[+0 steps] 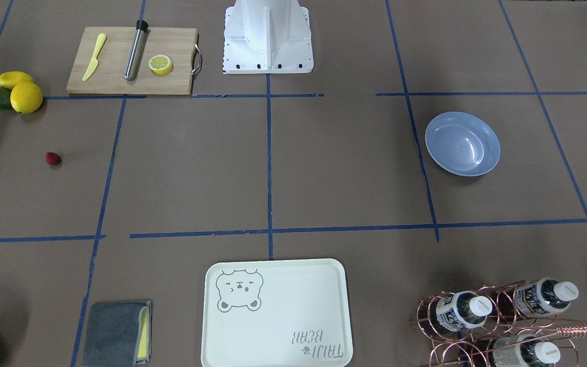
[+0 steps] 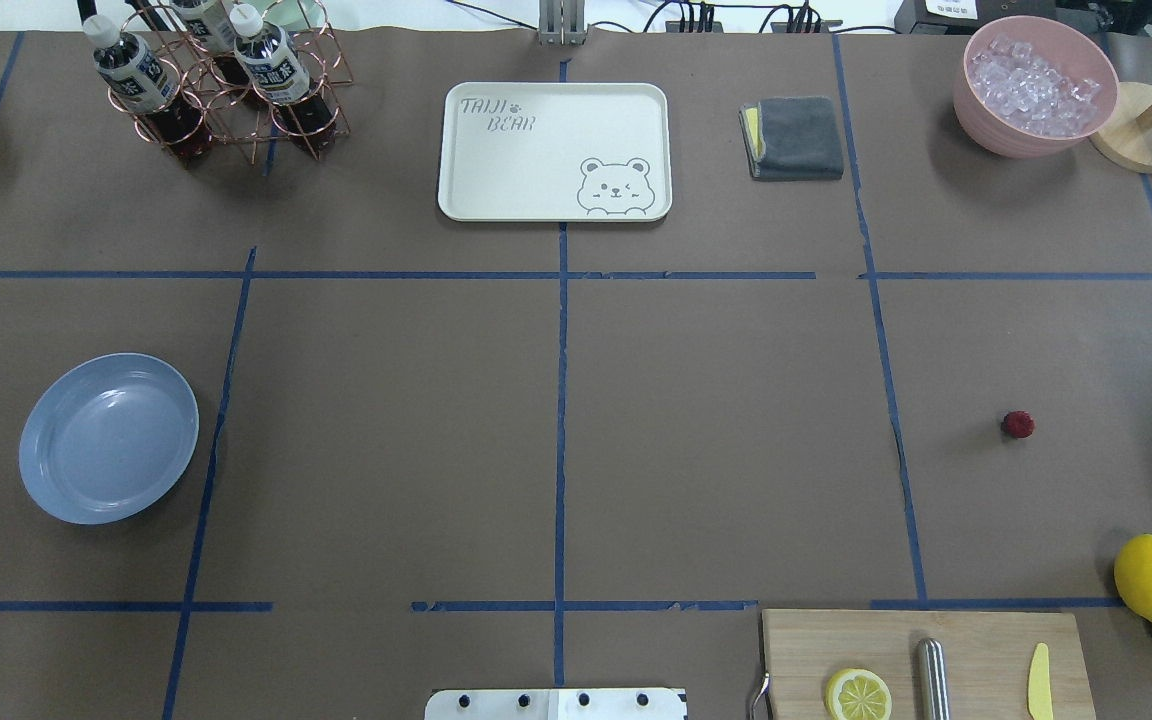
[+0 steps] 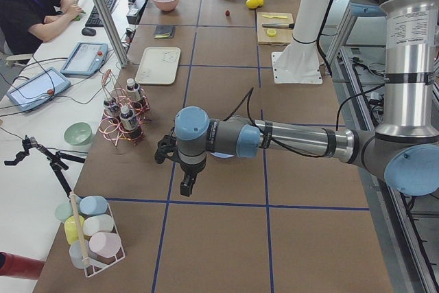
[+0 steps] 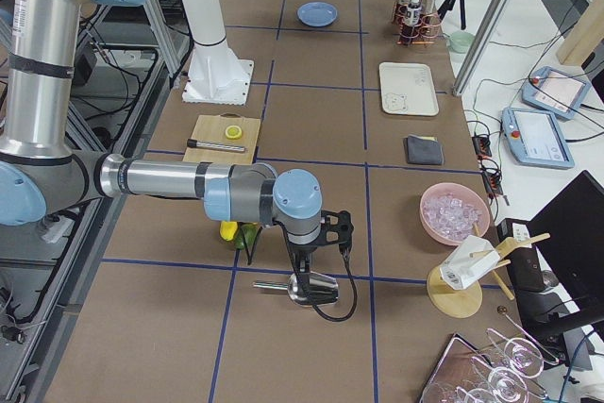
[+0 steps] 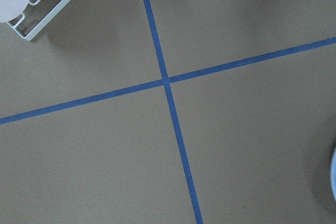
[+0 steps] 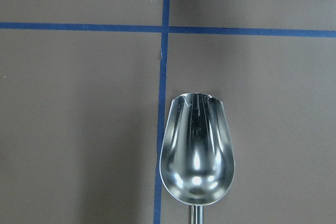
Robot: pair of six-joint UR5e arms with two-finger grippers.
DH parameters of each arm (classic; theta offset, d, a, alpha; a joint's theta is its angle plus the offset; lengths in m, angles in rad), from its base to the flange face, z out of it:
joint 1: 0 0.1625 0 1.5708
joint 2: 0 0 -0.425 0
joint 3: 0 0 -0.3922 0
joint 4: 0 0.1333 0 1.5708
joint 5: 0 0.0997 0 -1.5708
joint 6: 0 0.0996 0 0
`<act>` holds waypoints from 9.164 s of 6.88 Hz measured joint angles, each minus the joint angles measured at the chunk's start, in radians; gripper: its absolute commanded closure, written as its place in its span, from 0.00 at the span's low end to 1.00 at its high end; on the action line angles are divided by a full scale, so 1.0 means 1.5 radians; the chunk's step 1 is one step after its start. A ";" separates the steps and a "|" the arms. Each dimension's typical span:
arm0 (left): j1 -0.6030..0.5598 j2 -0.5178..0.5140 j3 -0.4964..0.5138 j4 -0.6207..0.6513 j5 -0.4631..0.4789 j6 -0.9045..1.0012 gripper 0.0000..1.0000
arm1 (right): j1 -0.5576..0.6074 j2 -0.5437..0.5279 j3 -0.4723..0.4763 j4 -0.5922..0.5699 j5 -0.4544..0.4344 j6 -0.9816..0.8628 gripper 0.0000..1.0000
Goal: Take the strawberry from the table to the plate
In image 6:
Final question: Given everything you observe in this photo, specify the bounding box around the silver metal scoop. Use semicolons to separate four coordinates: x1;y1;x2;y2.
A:
160;93;235;223

